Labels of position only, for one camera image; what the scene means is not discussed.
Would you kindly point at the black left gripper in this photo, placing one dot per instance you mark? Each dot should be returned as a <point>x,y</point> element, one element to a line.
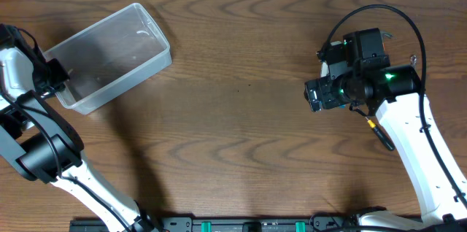
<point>60,75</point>

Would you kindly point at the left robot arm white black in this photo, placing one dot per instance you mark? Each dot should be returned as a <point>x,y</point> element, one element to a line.
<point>41,145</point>

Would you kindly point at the silver wrench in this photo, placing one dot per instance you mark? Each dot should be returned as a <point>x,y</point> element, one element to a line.
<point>413,61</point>

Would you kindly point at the black mounting rail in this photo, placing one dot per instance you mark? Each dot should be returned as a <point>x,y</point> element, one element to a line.
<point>317,222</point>

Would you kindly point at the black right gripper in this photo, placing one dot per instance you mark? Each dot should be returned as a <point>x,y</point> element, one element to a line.
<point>312,95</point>

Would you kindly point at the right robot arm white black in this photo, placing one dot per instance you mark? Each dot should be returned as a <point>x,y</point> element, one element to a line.
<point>357,71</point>

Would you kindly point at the black yellow precision screwdriver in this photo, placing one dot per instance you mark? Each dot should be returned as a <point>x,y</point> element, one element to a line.
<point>379,133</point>

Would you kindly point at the clear plastic container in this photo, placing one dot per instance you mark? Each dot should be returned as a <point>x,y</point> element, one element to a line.
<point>110,57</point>

